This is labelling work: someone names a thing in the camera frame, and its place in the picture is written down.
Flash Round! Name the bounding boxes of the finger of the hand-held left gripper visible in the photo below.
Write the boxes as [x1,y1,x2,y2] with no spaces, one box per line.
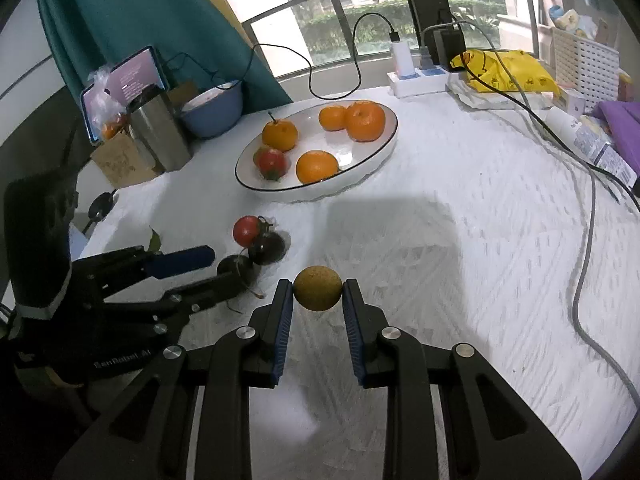
[102,274,249,334]
[72,245,217,296]

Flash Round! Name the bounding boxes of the grey cable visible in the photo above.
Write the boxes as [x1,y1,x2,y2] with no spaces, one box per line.
[422,20,640,406]

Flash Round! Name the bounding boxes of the yellow curtain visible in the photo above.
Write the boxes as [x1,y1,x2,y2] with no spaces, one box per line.
[172,0,281,81]

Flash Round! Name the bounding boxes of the teal curtain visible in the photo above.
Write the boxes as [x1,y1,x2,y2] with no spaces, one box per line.
[35,0,293,121]

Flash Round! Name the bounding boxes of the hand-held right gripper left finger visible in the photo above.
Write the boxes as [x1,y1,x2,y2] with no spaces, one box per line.
[50,279,294,480]

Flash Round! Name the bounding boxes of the brown cardboard box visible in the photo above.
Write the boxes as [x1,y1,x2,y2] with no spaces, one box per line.
[90,82,198,186]

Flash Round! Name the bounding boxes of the tablet with lit screen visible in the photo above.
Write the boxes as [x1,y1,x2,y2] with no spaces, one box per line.
[80,46,168,143]

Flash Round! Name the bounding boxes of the black power adapter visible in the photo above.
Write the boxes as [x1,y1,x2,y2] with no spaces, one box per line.
[434,27,466,67]

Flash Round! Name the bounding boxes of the white tube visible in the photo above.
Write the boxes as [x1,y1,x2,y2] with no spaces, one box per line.
[544,106,586,148]

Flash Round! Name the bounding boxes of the white plate with dark rim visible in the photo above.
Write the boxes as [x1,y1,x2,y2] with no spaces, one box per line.
[235,100,399,204]

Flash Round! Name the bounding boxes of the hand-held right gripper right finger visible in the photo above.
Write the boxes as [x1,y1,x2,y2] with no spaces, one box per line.
[341,279,583,480]

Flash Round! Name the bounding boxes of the yellow plastic bag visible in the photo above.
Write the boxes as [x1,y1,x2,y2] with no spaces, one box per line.
[450,50,561,96]

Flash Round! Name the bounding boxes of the white textured tablecloth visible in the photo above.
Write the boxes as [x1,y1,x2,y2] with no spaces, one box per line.
[75,85,640,480]

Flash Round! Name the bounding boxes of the white charger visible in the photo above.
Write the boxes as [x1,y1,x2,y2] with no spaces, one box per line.
[390,40,416,77]

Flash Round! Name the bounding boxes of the dark cherry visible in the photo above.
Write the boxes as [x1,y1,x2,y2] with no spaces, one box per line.
[248,230,287,266]
[216,255,261,288]

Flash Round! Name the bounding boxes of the brown-green round fruit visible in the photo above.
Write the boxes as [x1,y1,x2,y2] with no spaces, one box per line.
[293,265,344,312]

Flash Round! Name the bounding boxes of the black charger cable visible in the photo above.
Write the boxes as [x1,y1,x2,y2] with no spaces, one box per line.
[252,12,401,102]

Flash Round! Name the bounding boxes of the red cherry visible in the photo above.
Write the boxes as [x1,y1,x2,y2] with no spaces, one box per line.
[233,215,262,248]

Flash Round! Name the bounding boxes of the blue bowl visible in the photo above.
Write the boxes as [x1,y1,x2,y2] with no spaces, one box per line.
[179,80,244,139]

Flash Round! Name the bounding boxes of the orange tangerine with stem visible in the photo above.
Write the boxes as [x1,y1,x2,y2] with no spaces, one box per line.
[261,112,299,152]

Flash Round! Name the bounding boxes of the printed white box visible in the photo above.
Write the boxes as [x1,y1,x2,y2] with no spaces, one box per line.
[575,115,639,187]

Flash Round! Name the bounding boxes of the black tablet cable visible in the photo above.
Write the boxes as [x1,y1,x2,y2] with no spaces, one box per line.
[164,52,246,84]

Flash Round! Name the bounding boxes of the white power strip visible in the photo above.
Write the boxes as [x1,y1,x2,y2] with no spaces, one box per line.
[387,65,449,98]

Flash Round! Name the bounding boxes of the clear plastic bag with fruit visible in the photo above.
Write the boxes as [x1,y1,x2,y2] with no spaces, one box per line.
[87,67,131,141]

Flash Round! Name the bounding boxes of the small yellow-green fruit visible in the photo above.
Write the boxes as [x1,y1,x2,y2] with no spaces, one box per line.
[253,146,290,182]

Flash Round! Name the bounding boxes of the white slatted basket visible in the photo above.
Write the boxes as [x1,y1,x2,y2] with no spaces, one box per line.
[551,26,623,98]

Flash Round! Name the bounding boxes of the purple cloth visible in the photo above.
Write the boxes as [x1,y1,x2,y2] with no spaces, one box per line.
[597,100,640,181]

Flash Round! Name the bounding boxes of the steel tumbler with black lid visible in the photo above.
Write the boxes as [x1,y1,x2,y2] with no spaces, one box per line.
[125,85,193,173]

